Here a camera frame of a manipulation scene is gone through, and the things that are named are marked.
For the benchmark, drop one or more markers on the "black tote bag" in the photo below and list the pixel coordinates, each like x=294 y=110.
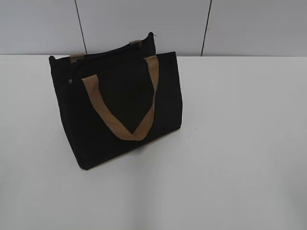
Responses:
x=91 y=142

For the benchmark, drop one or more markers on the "tan front bag handle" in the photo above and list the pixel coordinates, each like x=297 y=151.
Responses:
x=123 y=98

